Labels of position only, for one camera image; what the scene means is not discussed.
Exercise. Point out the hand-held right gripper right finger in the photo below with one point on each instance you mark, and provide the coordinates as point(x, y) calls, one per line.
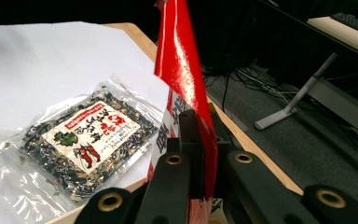
point(223, 140)

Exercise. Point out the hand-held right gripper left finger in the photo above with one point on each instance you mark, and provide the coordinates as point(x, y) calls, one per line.
point(192, 146)

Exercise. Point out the red and white snack packet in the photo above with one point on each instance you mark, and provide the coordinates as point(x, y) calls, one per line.
point(180, 62)

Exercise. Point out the grey metal stand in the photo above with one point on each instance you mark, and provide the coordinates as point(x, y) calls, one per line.
point(273, 119)

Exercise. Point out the beige packet with green label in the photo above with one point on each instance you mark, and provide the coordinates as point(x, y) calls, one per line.
point(217, 207)

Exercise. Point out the clear packet of dark dried food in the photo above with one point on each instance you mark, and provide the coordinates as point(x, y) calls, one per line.
point(96, 133)

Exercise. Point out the light wooden desk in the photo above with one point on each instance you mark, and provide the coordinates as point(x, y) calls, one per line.
point(348, 37)

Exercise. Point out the white paper sheet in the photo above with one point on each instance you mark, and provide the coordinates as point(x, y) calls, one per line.
point(43, 62)

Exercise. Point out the black keyboard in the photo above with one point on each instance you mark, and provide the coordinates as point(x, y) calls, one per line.
point(357, 25)

